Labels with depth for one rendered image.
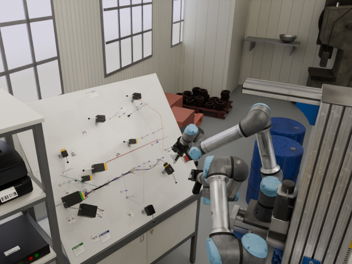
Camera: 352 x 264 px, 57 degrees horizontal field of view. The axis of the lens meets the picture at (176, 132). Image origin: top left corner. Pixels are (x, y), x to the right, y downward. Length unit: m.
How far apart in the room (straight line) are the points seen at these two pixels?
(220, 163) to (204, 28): 5.32
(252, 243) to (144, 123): 1.32
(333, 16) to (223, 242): 5.63
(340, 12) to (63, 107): 5.43
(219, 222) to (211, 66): 5.54
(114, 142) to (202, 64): 4.82
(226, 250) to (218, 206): 0.20
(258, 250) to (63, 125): 1.40
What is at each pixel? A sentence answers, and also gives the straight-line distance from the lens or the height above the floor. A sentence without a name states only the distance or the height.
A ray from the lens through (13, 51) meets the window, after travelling 3.42.
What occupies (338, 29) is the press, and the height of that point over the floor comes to 1.62.
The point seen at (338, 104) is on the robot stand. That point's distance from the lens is 1.33.
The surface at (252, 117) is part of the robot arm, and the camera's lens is 1.77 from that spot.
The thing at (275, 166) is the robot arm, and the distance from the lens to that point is 2.02.
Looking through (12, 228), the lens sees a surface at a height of 1.12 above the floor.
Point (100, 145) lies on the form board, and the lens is 2.27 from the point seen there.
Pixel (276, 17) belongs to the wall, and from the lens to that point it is 7.80.
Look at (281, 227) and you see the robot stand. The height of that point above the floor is 1.34.
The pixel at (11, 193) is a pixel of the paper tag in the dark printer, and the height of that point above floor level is 1.53.
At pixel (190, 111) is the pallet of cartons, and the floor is 0.44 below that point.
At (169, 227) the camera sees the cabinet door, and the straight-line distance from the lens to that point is 2.65.
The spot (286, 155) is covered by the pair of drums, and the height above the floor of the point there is 0.78.
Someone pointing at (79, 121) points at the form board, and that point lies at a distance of 2.26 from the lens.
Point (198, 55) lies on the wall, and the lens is 6.92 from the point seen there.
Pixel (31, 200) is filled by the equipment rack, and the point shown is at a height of 1.45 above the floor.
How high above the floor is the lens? 2.44
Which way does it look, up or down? 26 degrees down
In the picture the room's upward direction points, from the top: 2 degrees clockwise
